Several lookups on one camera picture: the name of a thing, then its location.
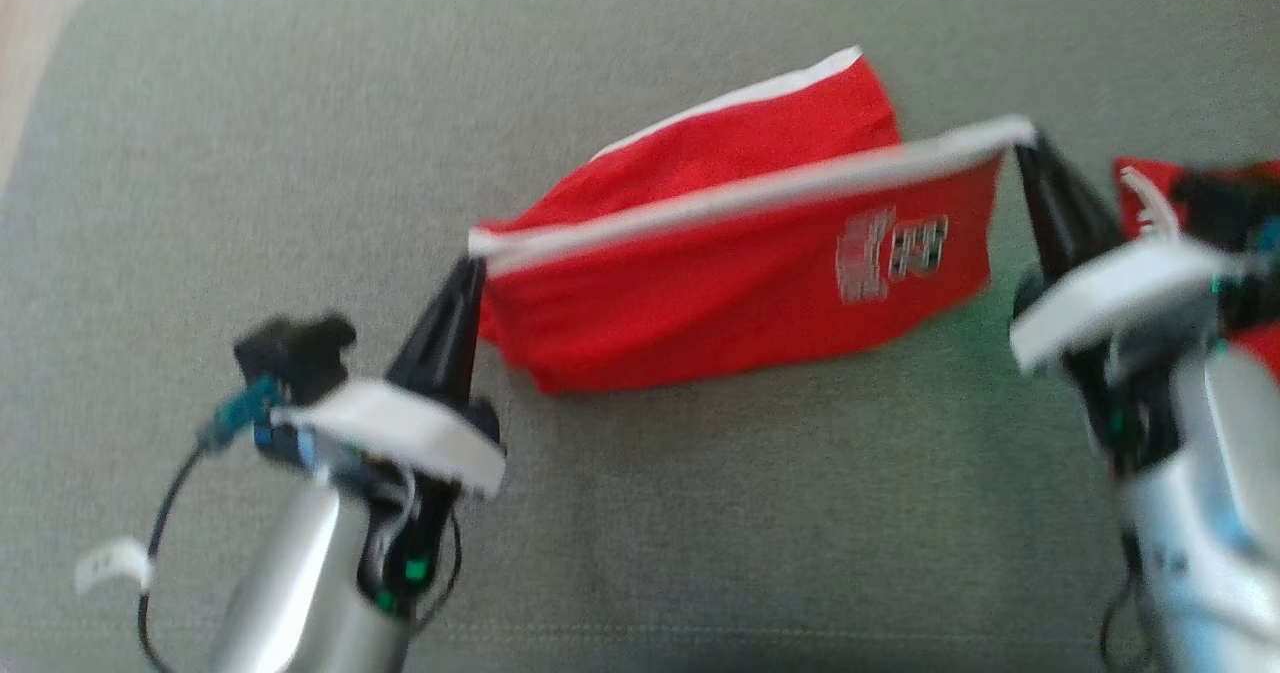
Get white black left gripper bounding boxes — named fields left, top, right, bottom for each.
left=268, top=256, right=508, bottom=501

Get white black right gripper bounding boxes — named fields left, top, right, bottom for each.
left=1006, top=134, right=1248, bottom=376

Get red white basketball jersey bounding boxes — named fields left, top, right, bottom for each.
left=1110, top=155, right=1280, bottom=386

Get red white basketball shorts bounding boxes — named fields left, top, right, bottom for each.
left=466, top=44, right=1041, bottom=397

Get grey fabric sofa seat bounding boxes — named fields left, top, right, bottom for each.
left=0, top=0, right=1280, bottom=673

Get teal left cable connector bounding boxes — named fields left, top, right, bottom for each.
left=198, top=375, right=288, bottom=451

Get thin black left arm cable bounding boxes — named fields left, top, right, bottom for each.
left=136, top=443, right=218, bottom=673

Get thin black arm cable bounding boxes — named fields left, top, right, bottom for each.
left=136, top=443, right=218, bottom=673
left=1098, top=571, right=1153, bottom=673

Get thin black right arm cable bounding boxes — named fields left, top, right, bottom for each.
left=1098, top=571, right=1153, bottom=673

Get white cable label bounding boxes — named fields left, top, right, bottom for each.
left=73, top=536, right=155, bottom=596

